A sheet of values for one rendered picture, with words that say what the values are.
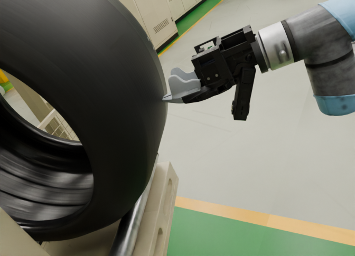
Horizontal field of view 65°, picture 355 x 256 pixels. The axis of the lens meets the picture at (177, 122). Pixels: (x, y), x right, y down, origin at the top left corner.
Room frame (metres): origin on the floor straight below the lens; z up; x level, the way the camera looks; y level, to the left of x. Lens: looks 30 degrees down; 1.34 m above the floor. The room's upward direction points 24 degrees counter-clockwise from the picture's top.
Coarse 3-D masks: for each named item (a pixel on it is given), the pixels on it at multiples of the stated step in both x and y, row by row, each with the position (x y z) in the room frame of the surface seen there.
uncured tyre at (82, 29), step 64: (0, 0) 0.42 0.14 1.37; (64, 0) 0.46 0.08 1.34; (0, 64) 0.40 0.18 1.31; (64, 64) 0.39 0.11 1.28; (128, 64) 0.44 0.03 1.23; (0, 128) 0.79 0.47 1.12; (128, 128) 0.39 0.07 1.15; (0, 192) 0.63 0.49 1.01; (64, 192) 0.64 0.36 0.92; (128, 192) 0.40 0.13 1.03
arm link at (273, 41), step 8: (280, 24) 0.44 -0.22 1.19; (264, 32) 0.45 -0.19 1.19; (272, 32) 0.44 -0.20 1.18; (280, 32) 0.43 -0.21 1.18; (264, 40) 0.43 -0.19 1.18; (272, 40) 0.43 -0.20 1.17; (280, 40) 0.42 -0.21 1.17; (264, 48) 0.43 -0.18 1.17; (272, 48) 0.42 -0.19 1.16; (280, 48) 0.42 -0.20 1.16; (288, 48) 0.41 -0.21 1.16; (264, 56) 0.43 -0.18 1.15; (272, 56) 0.42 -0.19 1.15; (280, 56) 0.42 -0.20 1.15; (288, 56) 0.41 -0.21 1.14; (272, 64) 0.42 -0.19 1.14; (280, 64) 0.42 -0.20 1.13; (288, 64) 0.43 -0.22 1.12
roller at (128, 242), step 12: (156, 156) 0.65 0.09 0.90; (144, 192) 0.52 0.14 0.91; (144, 204) 0.49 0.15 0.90; (132, 216) 0.45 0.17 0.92; (120, 228) 0.43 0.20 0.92; (132, 228) 0.43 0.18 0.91; (120, 240) 0.40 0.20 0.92; (132, 240) 0.40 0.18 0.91; (120, 252) 0.38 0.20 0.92; (132, 252) 0.39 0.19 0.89
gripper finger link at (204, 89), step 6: (204, 90) 0.46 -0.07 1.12; (210, 90) 0.46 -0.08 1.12; (216, 90) 0.45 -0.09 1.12; (186, 96) 0.48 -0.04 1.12; (192, 96) 0.47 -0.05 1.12; (198, 96) 0.46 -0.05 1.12; (204, 96) 0.45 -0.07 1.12; (210, 96) 0.45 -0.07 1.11; (186, 102) 0.48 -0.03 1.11; (192, 102) 0.47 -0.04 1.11
